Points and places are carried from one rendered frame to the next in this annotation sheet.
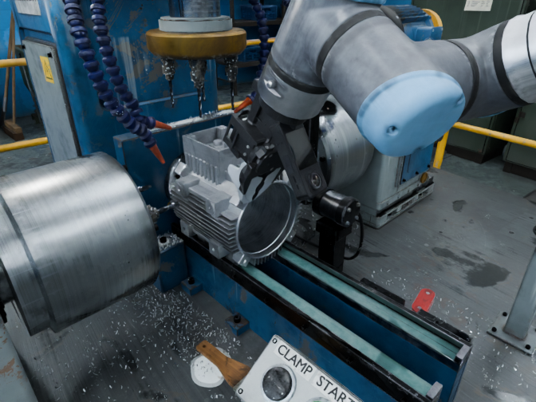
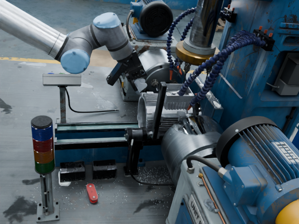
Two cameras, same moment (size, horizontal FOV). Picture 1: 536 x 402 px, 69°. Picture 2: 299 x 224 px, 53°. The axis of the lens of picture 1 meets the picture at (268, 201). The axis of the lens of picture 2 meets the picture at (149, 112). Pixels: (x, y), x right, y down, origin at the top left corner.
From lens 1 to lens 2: 1.54 m
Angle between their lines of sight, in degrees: 93
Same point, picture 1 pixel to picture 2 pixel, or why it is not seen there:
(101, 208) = (144, 64)
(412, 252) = not seen: outside the picture
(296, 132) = (119, 64)
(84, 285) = not seen: hidden behind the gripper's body
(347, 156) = (166, 149)
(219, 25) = (184, 45)
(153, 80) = (232, 74)
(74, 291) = not seen: hidden behind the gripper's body
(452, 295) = (85, 212)
